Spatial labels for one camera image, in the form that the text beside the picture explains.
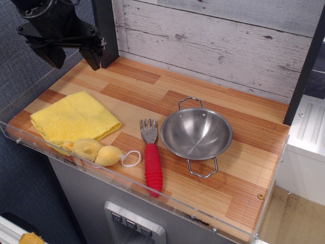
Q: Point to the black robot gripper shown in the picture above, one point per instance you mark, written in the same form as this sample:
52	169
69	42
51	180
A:
56	22

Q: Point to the metal bowl with wire handles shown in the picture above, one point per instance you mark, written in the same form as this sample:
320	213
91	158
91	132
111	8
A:
196	133

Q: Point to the yellow object bottom left corner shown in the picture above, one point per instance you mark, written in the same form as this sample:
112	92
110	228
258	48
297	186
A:
31	238

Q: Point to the folded yellow cloth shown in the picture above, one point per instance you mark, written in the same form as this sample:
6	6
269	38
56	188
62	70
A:
74	117

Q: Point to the clear acrylic table guard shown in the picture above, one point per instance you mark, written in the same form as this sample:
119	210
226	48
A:
212	201

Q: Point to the grey dispenser button panel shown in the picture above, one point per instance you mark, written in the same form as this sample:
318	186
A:
129	227

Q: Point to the dark vertical frame post left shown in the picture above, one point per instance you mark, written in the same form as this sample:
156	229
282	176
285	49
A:
104	21

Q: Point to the dark vertical frame post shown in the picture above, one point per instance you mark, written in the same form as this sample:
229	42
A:
308	65
104	21

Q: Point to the yellow plush toy with string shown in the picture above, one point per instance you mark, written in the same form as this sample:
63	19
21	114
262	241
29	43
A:
94	151

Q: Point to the fork with red handle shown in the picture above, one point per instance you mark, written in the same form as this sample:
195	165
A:
153	171

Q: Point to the dark vertical frame post right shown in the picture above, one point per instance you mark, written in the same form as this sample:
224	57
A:
308	65

